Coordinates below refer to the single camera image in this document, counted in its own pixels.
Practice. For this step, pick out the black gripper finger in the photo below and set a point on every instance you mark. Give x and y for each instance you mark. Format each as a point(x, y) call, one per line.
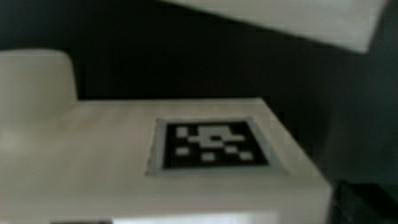
point(363, 205)

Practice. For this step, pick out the white drawer box front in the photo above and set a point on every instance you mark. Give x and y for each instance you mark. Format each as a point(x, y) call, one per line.
point(144, 162)

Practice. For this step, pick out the white drawer cabinet frame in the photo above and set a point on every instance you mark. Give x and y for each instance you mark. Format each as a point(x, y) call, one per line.
point(331, 21)

